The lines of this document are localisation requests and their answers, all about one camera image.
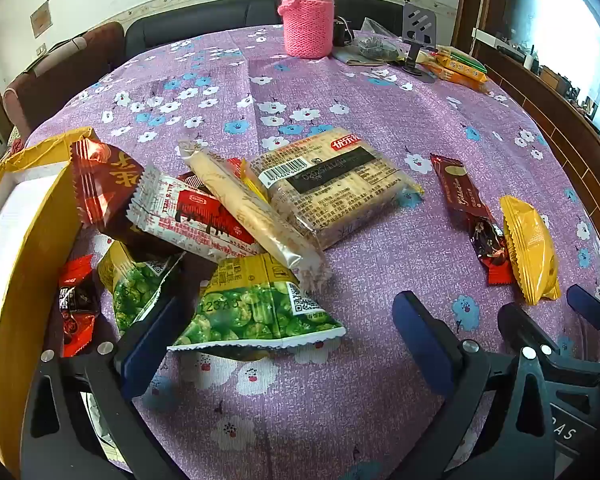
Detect yellow snack pouch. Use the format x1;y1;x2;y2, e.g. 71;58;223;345
500;195;562;306

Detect long red chocolate bar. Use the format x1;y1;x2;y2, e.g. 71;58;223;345
430;154;515;286

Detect red black candy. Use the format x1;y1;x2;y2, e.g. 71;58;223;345
58;255;100;358

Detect long beige wafer stick pack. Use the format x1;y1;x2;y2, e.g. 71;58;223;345
177;140;331;292

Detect green pea snack bag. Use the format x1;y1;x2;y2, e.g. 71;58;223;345
169;254;347;351

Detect large cracker pack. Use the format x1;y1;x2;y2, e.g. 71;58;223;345
247;128;423;250

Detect white red snack packet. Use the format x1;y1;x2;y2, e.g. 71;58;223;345
126;166;263;263

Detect dark red foil snack bag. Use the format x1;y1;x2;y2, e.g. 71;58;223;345
71;139;143;240

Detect wooden tv cabinet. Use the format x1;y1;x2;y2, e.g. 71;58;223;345
472;29;600;236

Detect yellow rimmed white tray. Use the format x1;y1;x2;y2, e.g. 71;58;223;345
0;128;94;476

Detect orange biscuit boxes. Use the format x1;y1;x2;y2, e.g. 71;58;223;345
417;46;489;93

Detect clear plastic bag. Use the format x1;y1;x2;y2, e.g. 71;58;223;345
353;18;403;63

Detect grey phone stand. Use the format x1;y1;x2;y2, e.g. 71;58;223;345
402;1;437;84

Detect brown armchair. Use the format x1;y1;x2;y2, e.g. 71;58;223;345
2;22;124;140

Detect pink knitted thermos bottle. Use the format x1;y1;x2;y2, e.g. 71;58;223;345
278;0;335;60

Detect black leather sofa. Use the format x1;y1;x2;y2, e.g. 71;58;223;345
125;0;403;60

